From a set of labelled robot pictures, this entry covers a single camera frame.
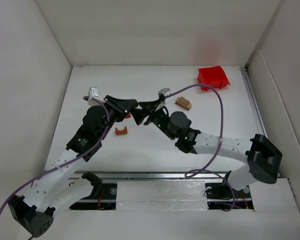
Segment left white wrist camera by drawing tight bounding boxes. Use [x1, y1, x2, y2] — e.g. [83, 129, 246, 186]
[87, 87, 99, 107]

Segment aluminium side rail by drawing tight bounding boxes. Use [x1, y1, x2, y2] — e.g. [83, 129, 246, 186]
[240, 66, 278, 171]

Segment orange arch wood block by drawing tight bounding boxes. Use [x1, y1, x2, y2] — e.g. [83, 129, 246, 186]
[115, 126, 128, 136]

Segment light long wood block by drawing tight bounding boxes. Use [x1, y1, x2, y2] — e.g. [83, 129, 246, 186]
[175, 96, 191, 107]

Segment aluminium front rail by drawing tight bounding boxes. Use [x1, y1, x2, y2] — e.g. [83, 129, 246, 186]
[70, 171, 218, 180]

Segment red plastic bin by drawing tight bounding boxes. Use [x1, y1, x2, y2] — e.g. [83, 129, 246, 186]
[197, 66, 231, 89]

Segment tan cube wood block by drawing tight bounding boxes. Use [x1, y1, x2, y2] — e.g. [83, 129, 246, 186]
[179, 97, 190, 106]

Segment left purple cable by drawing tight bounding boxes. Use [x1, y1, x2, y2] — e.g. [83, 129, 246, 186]
[0, 96, 111, 240]

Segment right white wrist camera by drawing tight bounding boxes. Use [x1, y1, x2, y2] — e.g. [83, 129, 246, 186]
[158, 87, 171, 100]

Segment reddish long wood block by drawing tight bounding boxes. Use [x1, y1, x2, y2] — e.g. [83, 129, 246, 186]
[175, 101, 192, 111]

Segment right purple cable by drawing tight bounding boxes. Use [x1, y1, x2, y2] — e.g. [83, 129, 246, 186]
[162, 84, 241, 212]

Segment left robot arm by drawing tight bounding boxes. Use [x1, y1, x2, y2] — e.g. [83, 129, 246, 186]
[8, 96, 138, 238]

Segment purple cable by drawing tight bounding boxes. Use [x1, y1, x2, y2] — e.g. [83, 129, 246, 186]
[162, 84, 241, 212]
[0, 96, 111, 240]

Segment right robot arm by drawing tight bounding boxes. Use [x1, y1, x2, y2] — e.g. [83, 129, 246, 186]
[130, 100, 283, 191]

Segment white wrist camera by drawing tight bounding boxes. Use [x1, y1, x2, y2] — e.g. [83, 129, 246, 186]
[158, 87, 171, 100]
[87, 87, 99, 107]

